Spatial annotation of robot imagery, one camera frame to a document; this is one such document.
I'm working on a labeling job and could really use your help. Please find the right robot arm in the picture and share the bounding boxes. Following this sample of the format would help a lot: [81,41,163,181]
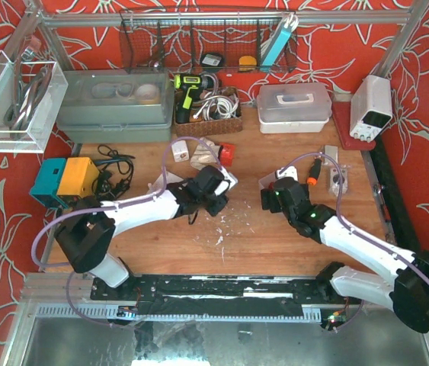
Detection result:
[261,177,429,333]

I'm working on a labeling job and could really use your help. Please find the wicker basket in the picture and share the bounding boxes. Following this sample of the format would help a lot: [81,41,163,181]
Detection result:
[172,91,243,137]

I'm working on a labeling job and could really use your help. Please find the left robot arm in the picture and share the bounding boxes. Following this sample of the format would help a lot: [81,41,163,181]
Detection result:
[55,178,232,288]

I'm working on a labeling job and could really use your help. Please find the black wire shelf basket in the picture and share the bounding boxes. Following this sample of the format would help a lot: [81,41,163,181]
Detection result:
[119,5,298,73]

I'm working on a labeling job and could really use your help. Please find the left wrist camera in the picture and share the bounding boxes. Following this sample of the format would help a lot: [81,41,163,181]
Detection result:
[214,167,239,196]

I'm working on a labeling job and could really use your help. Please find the blue white book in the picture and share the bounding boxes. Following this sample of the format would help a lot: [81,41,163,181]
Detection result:
[260,13,299,72]

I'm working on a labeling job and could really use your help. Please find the orange handled screwdriver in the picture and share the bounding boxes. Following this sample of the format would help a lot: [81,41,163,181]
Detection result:
[306,157,322,186]

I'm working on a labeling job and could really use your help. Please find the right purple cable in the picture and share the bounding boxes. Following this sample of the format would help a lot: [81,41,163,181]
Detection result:
[277,152,429,332]

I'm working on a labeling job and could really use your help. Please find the green cordless drill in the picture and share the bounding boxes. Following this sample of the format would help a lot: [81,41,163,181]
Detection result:
[174,73,216,124]

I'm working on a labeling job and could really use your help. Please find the clear acrylic wall bin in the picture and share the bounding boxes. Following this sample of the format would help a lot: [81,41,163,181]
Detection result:
[0,51,68,154]

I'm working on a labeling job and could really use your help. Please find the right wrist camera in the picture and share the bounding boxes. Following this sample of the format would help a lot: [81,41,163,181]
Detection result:
[274,166,298,181]

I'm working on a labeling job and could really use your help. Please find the purple cable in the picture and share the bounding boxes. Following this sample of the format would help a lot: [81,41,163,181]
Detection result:
[30,136,225,329]
[277,152,429,332]

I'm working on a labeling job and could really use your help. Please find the clear plastic spring bin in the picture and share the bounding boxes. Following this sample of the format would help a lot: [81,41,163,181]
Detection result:
[258,172,278,190]

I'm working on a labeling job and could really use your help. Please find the white peg board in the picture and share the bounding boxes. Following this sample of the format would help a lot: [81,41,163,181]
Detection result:
[147,171,183,194]

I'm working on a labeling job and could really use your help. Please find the red mat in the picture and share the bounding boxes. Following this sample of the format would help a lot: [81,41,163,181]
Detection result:
[330,99,377,150]

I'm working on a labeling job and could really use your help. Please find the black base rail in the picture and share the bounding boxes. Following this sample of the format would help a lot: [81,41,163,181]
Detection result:
[90,274,347,318]

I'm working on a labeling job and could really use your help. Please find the packaged dial gauge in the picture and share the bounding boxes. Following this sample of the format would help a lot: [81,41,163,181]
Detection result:
[328,165,350,197]

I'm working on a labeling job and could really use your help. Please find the white lidded storage box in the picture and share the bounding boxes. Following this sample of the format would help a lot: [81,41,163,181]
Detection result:
[257,82,332,134]

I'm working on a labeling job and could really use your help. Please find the white cables in basket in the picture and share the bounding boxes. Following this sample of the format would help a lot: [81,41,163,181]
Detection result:
[194,95,240,121]

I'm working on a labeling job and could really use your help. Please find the white power adapter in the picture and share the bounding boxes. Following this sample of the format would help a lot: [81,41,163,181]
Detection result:
[171,140,190,162]

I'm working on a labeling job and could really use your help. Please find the yellow box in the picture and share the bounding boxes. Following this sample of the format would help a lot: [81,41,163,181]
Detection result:
[57,157,99,207]

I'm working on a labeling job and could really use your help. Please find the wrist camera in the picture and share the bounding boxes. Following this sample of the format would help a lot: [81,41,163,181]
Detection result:
[214,167,239,196]
[274,166,298,181]

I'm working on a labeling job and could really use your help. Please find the teal box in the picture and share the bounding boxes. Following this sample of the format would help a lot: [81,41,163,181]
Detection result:
[29,158,67,208]

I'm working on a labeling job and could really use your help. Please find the red plastic block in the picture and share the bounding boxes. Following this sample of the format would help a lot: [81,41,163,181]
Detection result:
[219,143,235,167]

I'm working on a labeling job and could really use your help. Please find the beige work glove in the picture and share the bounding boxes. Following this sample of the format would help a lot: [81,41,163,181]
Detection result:
[190,137,222,171]

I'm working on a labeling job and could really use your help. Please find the small metal plate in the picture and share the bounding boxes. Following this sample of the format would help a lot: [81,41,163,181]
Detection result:
[323,145,338,166]

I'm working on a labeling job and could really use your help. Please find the yellow tape measure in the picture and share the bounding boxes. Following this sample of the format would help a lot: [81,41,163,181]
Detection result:
[239,55,258,72]

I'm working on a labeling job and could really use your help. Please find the white power supply unit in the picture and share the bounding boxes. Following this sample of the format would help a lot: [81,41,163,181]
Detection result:
[349,75,392,143]

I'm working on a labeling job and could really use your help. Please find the grey plastic toolbox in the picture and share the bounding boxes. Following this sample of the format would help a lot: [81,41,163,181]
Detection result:
[56,69,174,144]

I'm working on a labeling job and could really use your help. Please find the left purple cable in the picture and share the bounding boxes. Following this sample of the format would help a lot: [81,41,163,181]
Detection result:
[30,136,225,329]

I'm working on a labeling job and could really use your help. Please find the black power cable bundle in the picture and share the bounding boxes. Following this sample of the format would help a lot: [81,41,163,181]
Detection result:
[91,143,137,199]

